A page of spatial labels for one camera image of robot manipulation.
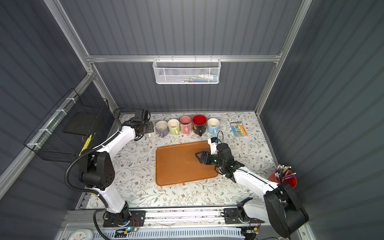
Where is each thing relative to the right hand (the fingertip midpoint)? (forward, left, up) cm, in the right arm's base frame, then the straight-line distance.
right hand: (201, 155), depth 84 cm
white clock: (-36, +56, -7) cm, 67 cm away
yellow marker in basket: (-4, +54, +17) cm, 57 cm away
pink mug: (+24, +10, 0) cm, 26 cm away
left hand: (+18, +34, +4) cm, 39 cm away
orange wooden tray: (+1, +14, -12) cm, 19 cm away
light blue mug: (+29, -9, -7) cm, 31 cm away
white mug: (+19, +33, -5) cm, 38 cm away
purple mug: (+27, +28, -8) cm, 40 cm away
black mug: (+26, +1, -2) cm, 26 cm away
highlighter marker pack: (+27, -27, -10) cm, 40 cm away
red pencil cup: (-13, -43, +1) cm, 45 cm away
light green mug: (+26, +19, -3) cm, 32 cm away
